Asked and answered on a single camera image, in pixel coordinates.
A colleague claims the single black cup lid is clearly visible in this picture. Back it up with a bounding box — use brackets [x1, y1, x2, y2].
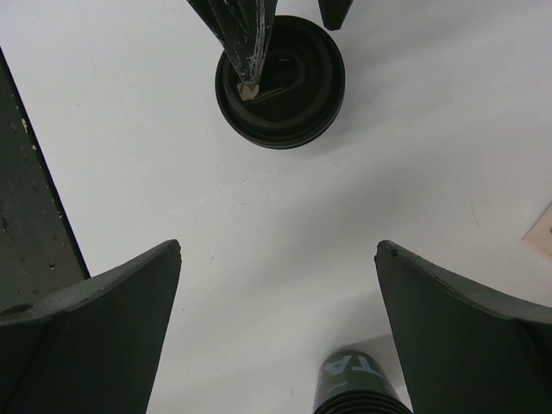
[215, 15, 346, 149]

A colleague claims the beige paper takeout bag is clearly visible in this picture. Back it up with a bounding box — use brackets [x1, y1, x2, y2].
[522, 204, 552, 260]

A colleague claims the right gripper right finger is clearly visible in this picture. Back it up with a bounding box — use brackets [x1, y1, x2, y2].
[374, 241, 551, 413]

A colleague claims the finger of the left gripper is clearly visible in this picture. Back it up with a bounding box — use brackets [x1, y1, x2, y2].
[318, 0, 353, 30]
[188, 0, 276, 91]

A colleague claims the black cup stack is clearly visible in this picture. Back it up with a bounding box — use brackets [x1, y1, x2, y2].
[313, 349, 411, 414]

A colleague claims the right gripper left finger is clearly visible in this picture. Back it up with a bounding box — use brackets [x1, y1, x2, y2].
[1, 240, 180, 413]

